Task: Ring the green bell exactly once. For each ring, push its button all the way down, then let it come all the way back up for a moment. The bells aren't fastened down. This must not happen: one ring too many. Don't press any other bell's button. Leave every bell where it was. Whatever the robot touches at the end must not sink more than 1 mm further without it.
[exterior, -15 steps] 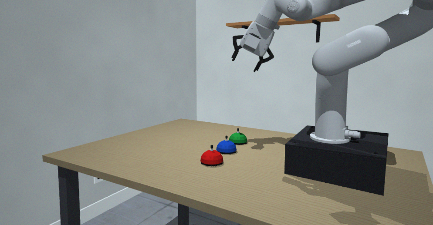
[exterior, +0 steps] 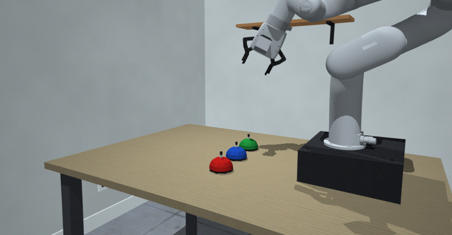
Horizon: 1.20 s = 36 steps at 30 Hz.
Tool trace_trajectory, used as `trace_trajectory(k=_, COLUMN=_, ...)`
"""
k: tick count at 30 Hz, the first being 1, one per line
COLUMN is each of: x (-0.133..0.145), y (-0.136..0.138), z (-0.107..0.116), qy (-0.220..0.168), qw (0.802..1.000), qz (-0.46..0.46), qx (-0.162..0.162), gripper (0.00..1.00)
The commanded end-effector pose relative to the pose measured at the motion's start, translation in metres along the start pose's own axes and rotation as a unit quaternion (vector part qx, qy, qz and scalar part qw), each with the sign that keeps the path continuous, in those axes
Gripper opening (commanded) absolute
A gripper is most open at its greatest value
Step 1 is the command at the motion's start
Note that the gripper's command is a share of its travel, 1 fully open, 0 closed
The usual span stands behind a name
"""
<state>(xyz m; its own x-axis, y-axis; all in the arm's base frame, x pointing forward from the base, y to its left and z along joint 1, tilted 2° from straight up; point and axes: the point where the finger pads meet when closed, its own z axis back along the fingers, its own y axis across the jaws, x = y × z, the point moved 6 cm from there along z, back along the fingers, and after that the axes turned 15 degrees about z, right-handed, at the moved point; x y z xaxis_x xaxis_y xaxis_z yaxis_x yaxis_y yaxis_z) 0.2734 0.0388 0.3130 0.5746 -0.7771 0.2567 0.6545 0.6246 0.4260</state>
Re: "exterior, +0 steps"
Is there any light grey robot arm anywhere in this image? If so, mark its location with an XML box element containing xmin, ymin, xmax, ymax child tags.
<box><xmin>266</xmin><ymin>0</ymin><xmax>452</xmax><ymax>150</ymax></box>

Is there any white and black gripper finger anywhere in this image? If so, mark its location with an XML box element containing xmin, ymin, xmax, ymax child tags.
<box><xmin>242</xmin><ymin>36</ymin><xmax>254</xmax><ymax>64</ymax></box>
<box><xmin>265</xmin><ymin>50</ymin><xmax>286</xmax><ymax>75</ymax></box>

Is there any blue dome bell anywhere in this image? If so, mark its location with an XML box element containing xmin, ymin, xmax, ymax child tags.
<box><xmin>226</xmin><ymin>142</ymin><xmax>247</xmax><ymax>161</ymax></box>

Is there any red dome bell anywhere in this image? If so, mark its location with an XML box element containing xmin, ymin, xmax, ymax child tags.
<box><xmin>209</xmin><ymin>151</ymin><xmax>233</xmax><ymax>174</ymax></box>

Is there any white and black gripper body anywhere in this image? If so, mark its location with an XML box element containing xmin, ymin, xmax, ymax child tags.
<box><xmin>251</xmin><ymin>22</ymin><xmax>287</xmax><ymax>59</ymax></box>

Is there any green dome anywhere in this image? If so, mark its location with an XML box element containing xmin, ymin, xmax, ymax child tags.
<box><xmin>239</xmin><ymin>134</ymin><xmax>258</xmax><ymax>151</ymax></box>

